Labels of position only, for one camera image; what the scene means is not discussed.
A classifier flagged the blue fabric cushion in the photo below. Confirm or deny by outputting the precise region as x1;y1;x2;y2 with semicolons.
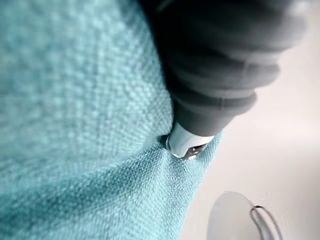
0;0;225;240

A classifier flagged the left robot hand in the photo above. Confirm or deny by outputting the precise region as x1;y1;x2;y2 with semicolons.
138;0;311;161

